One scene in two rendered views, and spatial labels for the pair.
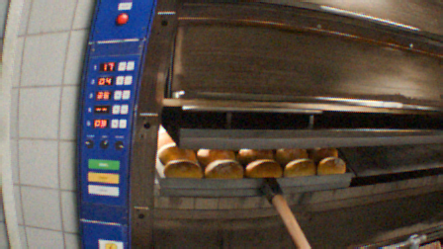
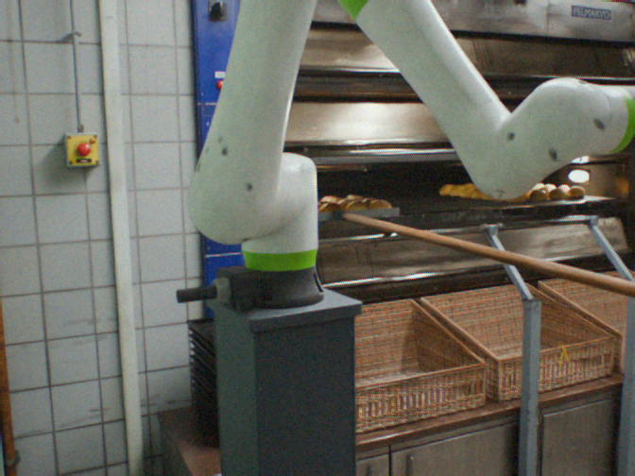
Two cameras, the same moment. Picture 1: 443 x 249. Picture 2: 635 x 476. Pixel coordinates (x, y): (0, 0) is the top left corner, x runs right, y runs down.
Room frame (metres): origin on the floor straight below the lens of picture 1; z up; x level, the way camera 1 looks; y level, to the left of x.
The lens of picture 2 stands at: (-0.57, 0.15, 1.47)
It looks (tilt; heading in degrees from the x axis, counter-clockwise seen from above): 8 degrees down; 355
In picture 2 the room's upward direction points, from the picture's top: 1 degrees counter-clockwise
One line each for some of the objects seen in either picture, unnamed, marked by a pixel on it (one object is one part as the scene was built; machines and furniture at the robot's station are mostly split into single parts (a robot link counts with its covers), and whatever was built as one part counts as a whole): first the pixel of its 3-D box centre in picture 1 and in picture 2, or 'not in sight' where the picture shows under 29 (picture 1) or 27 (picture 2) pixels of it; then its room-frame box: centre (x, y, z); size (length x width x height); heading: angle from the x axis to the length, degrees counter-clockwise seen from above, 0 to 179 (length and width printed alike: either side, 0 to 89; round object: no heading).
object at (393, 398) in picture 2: not in sight; (379, 359); (1.64, -0.25, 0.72); 0.56 x 0.49 x 0.28; 109
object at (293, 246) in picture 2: not in sight; (275, 210); (0.55, 0.12, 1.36); 0.16 x 0.13 x 0.19; 154
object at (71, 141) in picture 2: not in sight; (81, 149); (1.54, 0.69, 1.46); 0.10 x 0.07 x 0.10; 110
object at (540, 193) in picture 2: not in sight; (509, 191); (2.70, -1.11, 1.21); 0.61 x 0.48 x 0.06; 20
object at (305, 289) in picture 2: not in sight; (250, 285); (0.54, 0.17, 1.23); 0.26 x 0.15 x 0.06; 114
